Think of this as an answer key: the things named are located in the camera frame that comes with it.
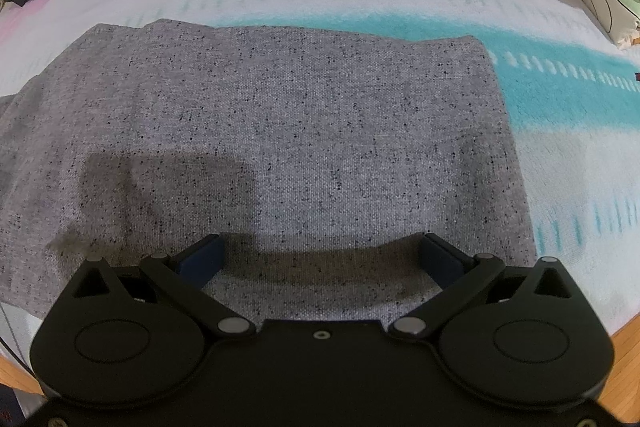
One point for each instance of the grey speckled pants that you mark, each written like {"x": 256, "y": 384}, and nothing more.
{"x": 280, "y": 132}

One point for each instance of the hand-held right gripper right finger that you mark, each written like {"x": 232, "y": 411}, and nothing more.
{"x": 441, "y": 264}

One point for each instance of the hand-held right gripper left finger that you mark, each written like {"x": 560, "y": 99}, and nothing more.
{"x": 202, "y": 266}

